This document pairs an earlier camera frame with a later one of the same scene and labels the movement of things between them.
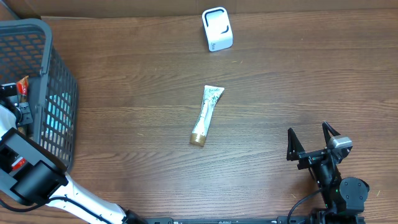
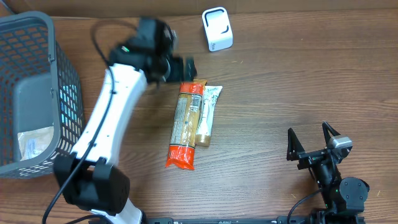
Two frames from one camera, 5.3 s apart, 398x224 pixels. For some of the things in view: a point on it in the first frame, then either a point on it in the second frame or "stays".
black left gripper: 23,112 -> 181,70
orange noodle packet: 23,89 -> 181,149
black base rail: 289,219 stays
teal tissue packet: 59,121 -> 68,104
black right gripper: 311,156 stays
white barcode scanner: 217,28 stays
